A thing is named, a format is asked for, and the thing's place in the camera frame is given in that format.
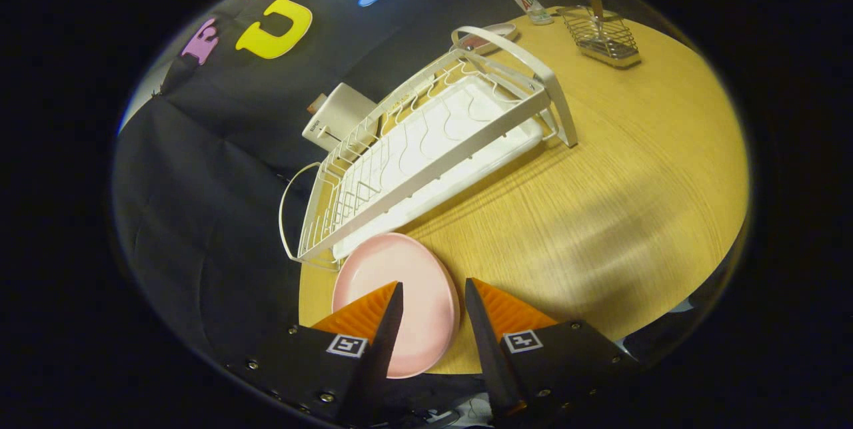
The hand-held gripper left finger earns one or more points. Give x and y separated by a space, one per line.
380 362

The white drip tray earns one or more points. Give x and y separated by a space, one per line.
460 177

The pink plate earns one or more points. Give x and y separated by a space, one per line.
426 296

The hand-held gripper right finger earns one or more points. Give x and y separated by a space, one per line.
493 356

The white toaster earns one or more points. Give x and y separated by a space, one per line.
340 116

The white plate with meat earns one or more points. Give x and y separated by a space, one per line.
498 34

